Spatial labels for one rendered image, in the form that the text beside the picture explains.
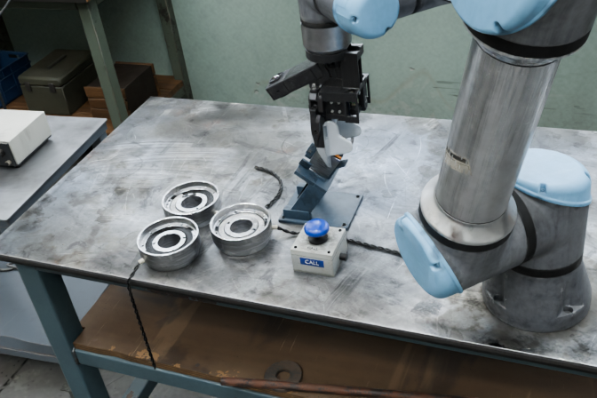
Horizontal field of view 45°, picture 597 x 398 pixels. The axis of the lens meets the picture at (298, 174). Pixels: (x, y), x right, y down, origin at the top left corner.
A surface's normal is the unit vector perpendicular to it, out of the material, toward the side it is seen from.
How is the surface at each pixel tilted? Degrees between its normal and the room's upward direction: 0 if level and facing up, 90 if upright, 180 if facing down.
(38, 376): 0
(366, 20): 90
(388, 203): 0
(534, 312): 72
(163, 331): 0
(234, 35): 90
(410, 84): 90
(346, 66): 90
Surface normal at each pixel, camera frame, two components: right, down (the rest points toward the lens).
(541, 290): -0.17, 0.29
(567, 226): 0.40, 0.44
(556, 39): 0.18, 0.75
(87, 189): -0.12, -0.83
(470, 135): -0.72, 0.52
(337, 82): -0.33, 0.55
